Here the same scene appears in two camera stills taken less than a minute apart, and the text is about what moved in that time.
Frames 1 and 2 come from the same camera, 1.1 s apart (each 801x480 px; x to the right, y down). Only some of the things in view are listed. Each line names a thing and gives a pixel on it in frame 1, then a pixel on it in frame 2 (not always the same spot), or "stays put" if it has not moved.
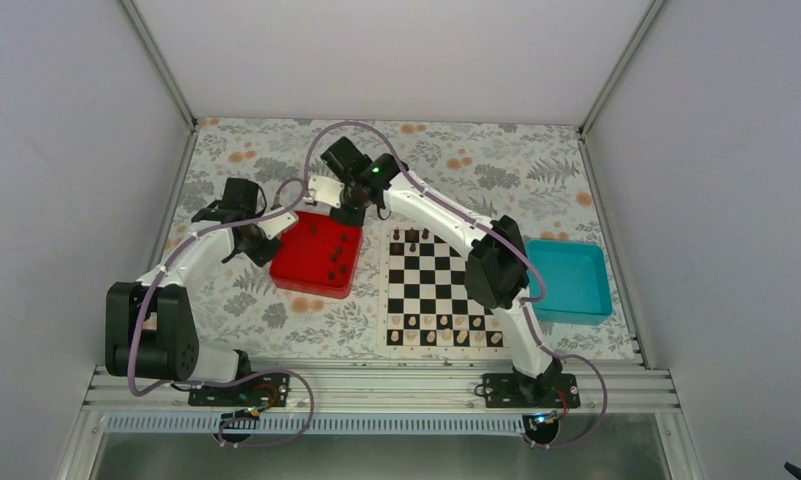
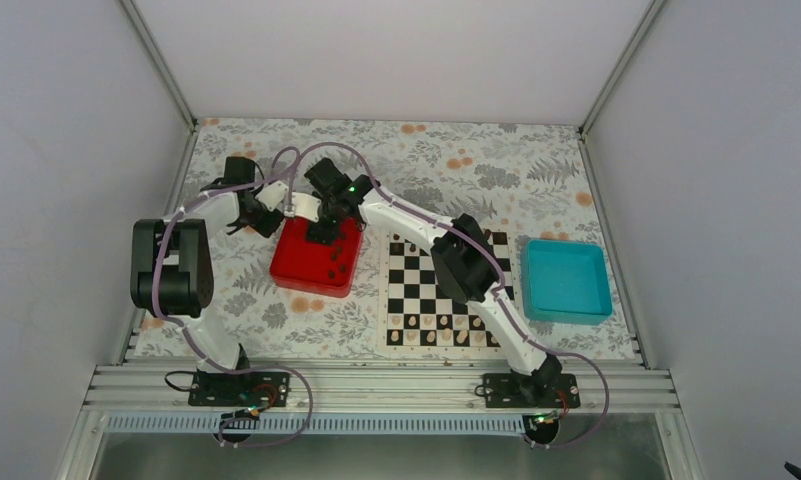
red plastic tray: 318,257 stays put
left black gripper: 261,257 to 266,229
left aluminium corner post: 159,63 stays put
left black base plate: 262,389 stays put
